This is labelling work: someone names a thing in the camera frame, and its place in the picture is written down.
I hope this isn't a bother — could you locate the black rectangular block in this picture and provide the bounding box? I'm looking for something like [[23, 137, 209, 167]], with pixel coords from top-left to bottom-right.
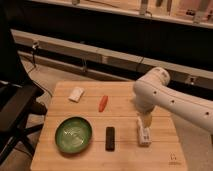
[[105, 127, 115, 151]]

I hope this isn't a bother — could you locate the wooden table board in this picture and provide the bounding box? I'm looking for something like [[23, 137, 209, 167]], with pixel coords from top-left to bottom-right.
[[31, 81, 187, 171]]

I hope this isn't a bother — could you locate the black chair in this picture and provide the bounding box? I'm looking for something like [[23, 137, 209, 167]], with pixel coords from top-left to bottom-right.
[[0, 18, 47, 165]]

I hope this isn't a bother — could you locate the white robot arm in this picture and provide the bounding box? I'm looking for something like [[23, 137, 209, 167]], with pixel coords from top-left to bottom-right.
[[133, 67, 213, 134]]

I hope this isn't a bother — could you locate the white tube bottle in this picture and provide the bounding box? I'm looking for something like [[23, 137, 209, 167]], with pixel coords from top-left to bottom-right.
[[137, 116, 151, 147]]

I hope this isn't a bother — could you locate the orange carrot toy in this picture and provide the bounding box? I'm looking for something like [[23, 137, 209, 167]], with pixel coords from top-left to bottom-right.
[[99, 95, 108, 112]]

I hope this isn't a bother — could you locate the green ceramic bowl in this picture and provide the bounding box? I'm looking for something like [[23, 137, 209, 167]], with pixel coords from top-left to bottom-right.
[[55, 117, 92, 154]]

